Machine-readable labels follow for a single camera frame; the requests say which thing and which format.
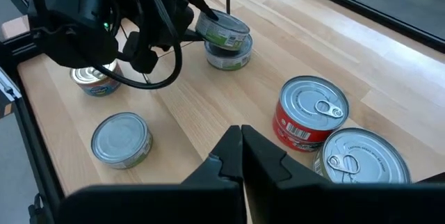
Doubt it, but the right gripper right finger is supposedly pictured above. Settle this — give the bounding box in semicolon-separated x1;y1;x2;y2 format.
242;125;445;224

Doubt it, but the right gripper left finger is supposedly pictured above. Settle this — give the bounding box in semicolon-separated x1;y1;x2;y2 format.
57;125;246;224

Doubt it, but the green label tuna can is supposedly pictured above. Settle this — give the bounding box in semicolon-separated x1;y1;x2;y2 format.
194;8;251;51
90;111;154;170
204;33;254;72

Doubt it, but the red label seafood can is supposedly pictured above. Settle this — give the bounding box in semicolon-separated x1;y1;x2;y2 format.
273;122;334;154
272;74;350;145

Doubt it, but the gold can blue label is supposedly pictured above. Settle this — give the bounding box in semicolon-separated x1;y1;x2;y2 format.
69;59;123;97

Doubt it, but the dark green albacore tuna can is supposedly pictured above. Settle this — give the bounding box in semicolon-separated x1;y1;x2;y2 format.
311;127;412;185

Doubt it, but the black left wrist camera cable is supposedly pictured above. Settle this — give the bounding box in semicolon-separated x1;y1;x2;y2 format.
92;0;184;91

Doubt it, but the wooden shelf black metal frame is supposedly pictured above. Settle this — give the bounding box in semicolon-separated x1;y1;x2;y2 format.
118;0;445;186

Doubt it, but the silver bracket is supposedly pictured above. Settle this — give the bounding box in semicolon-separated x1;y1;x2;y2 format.
0;67;22;117

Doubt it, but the black aluminium rail frame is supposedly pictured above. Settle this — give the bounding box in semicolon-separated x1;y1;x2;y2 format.
0;0;445;224

